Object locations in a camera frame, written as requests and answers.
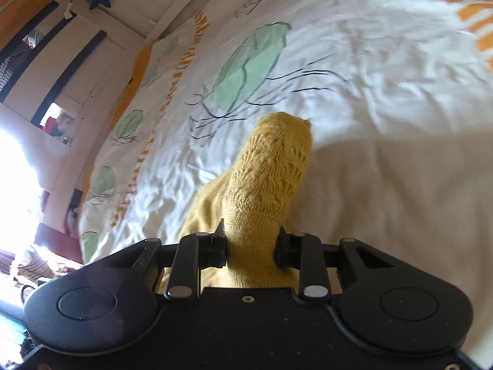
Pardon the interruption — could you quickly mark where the white wooden bed frame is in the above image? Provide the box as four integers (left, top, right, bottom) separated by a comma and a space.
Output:
43, 0, 201, 232

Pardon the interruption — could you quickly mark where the white shelf unit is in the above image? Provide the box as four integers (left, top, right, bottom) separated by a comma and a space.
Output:
1, 1, 127, 150

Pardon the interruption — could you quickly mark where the mustard yellow knit sweater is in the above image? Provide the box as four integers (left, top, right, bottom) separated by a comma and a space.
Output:
181, 112, 312, 288

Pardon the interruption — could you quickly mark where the white patterned duvet cover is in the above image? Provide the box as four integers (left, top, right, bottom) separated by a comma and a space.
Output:
79, 0, 492, 368

